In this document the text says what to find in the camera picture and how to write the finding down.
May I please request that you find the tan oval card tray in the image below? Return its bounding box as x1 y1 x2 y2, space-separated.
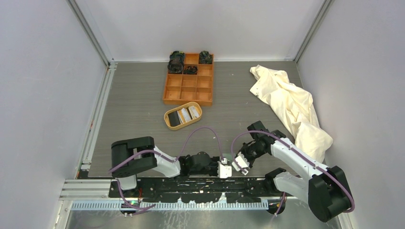
163 102 203 131

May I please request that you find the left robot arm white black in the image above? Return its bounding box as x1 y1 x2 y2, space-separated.
109 136 221 197

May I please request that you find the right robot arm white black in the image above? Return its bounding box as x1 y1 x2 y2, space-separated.
232 121 355 222

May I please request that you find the stack of cards in tray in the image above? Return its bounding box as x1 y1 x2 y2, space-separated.
167 105 202 127

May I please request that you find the cream cloth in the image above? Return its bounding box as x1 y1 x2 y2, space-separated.
250 65 333 162

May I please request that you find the orange compartment organizer tray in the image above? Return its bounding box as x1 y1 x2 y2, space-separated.
162 52 214 106

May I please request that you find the large dark rolled belt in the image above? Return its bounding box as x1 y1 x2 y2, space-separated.
167 51 185 74

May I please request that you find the small dark rolled belt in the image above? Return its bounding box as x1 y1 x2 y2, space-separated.
199 51 213 64

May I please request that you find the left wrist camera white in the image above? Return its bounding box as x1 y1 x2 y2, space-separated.
217 157 232 178

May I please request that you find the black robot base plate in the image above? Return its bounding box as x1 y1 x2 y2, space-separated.
123 177 282 203

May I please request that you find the slotted cable duct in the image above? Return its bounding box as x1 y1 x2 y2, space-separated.
71 199 268 211

